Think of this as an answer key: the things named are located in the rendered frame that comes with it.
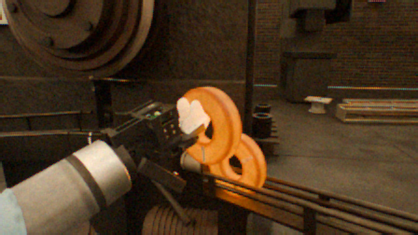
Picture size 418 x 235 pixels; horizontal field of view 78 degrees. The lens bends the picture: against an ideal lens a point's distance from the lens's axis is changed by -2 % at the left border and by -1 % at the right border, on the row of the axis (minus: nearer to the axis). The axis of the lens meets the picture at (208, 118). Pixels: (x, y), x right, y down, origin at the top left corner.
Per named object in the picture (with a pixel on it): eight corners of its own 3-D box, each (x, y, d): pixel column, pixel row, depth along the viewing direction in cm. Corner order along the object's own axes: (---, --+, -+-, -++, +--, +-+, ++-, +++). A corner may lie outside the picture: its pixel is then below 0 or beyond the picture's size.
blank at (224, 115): (183, 88, 59) (172, 89, 57) (238, 85, 48) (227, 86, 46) (191, 155, 61) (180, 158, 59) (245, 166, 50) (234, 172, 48)
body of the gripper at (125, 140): (181, 103, 43) (116, 141, 35) (193, 147, 46) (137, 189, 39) (153, 98, 48) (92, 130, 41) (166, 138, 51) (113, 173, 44)
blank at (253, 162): (232, 198, 69) (224, 203, 66) (207, 144, 71) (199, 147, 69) (278, 184, 58) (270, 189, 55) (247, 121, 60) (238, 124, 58)
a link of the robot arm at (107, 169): (115, 216, 36) (87, 191, 43) (143, 194, 39) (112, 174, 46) (89, 165, 32) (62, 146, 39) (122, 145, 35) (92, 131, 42)
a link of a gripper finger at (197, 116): (216, 90, 49) (180, 112, 44) (222, 118, 52) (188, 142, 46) (204, 89, 51) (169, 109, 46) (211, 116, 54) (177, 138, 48)
